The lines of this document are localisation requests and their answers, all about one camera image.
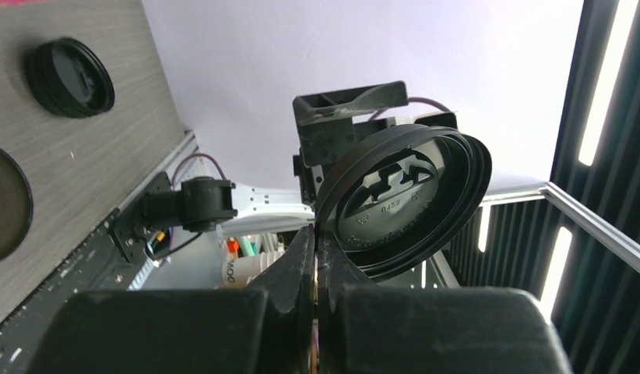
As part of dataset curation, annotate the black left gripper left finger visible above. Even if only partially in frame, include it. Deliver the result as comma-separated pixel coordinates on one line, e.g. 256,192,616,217
248,225,315,373

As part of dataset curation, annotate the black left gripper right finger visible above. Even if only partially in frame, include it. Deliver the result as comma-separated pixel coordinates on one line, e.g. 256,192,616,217
317,231,374,373

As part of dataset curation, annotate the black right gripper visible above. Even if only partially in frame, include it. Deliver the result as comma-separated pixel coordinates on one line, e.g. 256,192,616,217
292,80,460,207

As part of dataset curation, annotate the black plastic cup lid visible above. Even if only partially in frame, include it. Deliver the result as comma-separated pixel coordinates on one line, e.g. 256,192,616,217
315,124,493,282

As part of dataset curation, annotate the stack of black lids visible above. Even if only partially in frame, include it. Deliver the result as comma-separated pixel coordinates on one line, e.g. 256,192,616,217
24,37,115,119

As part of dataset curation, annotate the black coffee cup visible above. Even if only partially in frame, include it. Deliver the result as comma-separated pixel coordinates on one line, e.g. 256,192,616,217
0,147,34,262

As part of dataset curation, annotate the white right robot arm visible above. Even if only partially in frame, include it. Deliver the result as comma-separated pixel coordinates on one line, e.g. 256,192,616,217
121,81,457,233

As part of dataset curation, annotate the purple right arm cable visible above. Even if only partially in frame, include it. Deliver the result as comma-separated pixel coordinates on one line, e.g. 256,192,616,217
368,96,452,122

